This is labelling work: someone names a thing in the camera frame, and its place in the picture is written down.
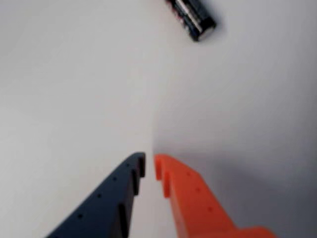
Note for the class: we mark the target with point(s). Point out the black cylindrical battery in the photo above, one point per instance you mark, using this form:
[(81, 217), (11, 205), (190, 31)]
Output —
[(193, 17)]

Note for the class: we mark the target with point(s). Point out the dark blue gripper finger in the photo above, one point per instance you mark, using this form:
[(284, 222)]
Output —
[(104, 205)]

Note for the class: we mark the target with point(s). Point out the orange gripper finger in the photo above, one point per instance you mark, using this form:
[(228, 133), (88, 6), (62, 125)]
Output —
[(195, 208)]

